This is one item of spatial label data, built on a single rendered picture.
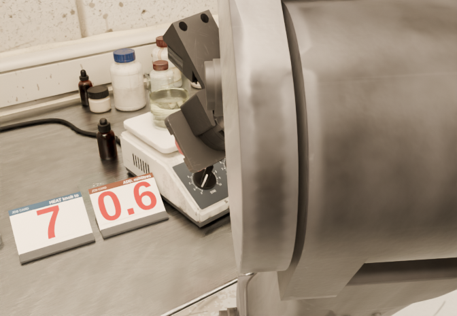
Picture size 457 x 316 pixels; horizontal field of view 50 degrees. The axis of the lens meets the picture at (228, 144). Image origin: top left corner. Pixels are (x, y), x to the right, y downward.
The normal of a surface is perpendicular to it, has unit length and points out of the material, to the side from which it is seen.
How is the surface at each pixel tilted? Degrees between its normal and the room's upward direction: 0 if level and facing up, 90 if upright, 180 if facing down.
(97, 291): 0
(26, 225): 40
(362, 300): 121
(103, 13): 90
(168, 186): 90
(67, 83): 90
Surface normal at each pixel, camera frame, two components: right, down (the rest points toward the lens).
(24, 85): 0.55, 0.39
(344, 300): 0.07, 0.86
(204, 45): 0.40, -0.18
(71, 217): 0.27, -0.40
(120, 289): -0.02, -0.88
